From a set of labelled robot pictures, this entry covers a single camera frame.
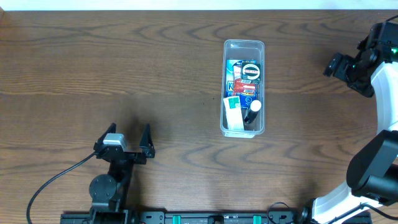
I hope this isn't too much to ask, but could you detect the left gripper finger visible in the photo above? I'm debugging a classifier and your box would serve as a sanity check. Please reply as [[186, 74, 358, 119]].
[[139, 124, 155, 158], [93, 123, 116, 149]]

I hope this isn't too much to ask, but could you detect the white green Panadol box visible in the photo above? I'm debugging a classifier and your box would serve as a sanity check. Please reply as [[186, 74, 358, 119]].
[[223, 96, 244, 131]]

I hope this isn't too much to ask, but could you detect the dark green Zam-Buk box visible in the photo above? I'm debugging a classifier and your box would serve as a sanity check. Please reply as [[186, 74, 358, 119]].
[[241, 61, 262, 84]]

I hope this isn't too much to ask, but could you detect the dark bottle white cap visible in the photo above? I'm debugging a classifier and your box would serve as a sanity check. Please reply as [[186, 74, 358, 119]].
[[243, 100, 262, 124]]

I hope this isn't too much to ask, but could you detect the blue Kool Fever box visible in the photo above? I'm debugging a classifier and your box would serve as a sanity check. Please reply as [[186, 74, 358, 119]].
[[225, 59, 257, 109]]

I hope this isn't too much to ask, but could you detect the red Panadol box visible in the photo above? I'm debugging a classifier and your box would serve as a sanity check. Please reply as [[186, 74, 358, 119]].
[[233, 65, 256, 96]]

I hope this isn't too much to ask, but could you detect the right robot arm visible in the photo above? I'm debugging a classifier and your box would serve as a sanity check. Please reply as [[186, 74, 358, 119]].
[[295, 18, 397, 223]]

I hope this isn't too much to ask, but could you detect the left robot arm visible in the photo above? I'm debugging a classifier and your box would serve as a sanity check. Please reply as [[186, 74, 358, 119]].
[[88, 123, 155, 224]]

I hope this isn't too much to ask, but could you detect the clear plastic container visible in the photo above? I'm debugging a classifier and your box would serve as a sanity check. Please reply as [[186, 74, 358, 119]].
[[220, 39, 265, 138]]

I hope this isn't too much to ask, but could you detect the left black cable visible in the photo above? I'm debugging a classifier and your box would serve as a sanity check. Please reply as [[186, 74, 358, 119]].
[[25, 151, 99, 224]]

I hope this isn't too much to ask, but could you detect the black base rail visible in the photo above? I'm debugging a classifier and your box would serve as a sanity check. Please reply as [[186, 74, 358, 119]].
[[60, 210, 373, 224]]

